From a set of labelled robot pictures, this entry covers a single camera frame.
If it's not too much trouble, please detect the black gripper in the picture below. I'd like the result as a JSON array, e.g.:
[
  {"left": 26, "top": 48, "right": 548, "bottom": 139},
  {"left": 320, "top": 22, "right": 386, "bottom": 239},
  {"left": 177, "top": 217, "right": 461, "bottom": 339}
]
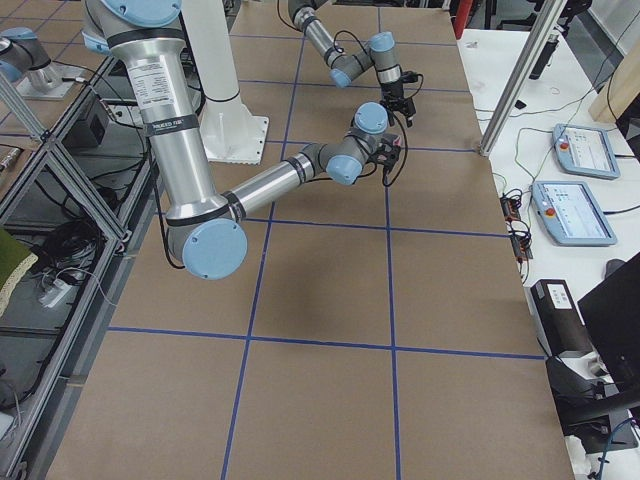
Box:
[
  {"left": 380, "top": 78, "right": 415, "bottom": 127},
  {"left": 374, "top": 134, "right": 403, "bottom": 170}
]

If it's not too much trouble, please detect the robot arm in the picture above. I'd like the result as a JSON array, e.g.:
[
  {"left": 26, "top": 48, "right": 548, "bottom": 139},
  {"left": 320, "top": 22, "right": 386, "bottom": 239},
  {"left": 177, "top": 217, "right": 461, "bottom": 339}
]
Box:
[
  {"left": 287, "top": 1, "right": 423, "bottom": 128},
  {"left": 83, "top": 1, "right": 400, "bottom": 280}
]

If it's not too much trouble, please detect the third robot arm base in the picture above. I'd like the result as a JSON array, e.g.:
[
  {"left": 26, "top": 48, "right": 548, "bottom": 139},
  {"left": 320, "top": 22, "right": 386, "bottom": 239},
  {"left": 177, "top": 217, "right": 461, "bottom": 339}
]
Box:
[{"left": 1, "top": 27, "right": 84, "bottom": 100}]

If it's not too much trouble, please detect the far teach pendant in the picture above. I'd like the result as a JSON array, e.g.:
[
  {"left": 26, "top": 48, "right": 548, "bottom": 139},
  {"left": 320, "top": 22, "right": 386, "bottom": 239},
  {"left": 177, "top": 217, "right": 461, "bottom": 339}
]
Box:
[{"left": 552, "top": 124, "right": 620, "bottom": 180}]

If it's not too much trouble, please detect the teach pendant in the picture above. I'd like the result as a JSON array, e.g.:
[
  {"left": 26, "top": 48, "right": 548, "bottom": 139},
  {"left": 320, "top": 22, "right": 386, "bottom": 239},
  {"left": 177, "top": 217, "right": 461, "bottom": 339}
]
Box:
[
  {"left": 531, "top": 181, "right": 617, "bottom": 247},
  {"left": 552, "top": 124, "right": 620, "bottom": 180}
]

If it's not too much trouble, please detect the near teach pendant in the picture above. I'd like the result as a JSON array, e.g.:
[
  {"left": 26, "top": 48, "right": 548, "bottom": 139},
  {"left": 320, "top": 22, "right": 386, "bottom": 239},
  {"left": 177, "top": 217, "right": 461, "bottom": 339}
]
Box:
[{"left": 531, "top": 181, "right": 617, "bottom": 247}]

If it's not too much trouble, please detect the wooden plank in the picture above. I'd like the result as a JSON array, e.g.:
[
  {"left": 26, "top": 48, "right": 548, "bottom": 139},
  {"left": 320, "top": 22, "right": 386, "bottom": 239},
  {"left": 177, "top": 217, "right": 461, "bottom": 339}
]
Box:
[{"left": 589, "top": 42, "right": 639, "bottom": 123}]

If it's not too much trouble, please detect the black rectangular box device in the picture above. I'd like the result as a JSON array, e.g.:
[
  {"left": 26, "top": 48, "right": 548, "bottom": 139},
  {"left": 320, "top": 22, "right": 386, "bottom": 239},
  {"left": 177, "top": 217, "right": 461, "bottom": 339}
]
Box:
[{"left": 530, "top": 279, "right": 592, "bottom": 358}]

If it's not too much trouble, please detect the black monitor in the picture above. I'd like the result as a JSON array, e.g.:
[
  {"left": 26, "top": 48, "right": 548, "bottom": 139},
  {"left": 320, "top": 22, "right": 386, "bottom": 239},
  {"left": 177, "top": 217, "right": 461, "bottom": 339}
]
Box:
[{"left": 578, "top": 254, "right": 639, "bottom": 389}]

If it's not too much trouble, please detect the white power strip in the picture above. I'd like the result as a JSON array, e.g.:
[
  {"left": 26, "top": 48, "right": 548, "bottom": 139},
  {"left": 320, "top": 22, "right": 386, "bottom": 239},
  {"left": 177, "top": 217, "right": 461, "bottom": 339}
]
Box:
[{"left": 39, "top": 279, "right": 71, "bottom": 308}]

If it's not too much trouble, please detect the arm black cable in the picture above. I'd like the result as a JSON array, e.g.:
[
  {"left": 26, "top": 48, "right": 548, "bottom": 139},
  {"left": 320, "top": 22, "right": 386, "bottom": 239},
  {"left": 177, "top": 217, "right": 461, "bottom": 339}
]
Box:
[
  {"left": 359, "top": 114, "right": 409, "bottom": 189},
  {"left": 277, "top": 0, "right": 426, "bottom": 131}
]

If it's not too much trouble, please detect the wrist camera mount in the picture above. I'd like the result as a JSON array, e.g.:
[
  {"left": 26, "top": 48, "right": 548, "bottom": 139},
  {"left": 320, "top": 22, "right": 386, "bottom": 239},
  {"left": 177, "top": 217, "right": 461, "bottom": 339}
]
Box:
[{"left": 400, "top": 71, "right": 424, "bottom": 84}]

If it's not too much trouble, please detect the circuit board with wires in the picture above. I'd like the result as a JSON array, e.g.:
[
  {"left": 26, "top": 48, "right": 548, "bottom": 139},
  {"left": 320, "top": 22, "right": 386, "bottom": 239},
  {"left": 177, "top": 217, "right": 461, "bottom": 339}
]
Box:
[{"left": 499, "top": 189, "right": 533, "bottom": 264}]

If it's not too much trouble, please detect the aluminium frame post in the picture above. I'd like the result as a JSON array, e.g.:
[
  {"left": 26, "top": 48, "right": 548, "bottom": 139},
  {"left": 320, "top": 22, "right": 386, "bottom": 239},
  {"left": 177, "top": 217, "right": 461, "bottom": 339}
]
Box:
[{"left": 479, "top": 0, "right": 567, "bottom": 157}]

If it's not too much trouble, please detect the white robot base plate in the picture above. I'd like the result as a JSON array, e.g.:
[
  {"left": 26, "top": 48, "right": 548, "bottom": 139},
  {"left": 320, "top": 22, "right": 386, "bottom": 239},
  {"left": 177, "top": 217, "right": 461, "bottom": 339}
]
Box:
[{"left": 200, "top": 98, "right": 269, "bottom": 165}]

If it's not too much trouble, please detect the aluminium side frame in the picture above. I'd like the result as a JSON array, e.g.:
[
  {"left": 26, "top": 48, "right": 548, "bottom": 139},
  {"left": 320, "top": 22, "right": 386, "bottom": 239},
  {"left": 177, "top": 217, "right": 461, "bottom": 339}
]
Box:
[{"left": 1, "top": 46, "right": 154, "bottom": 479}]

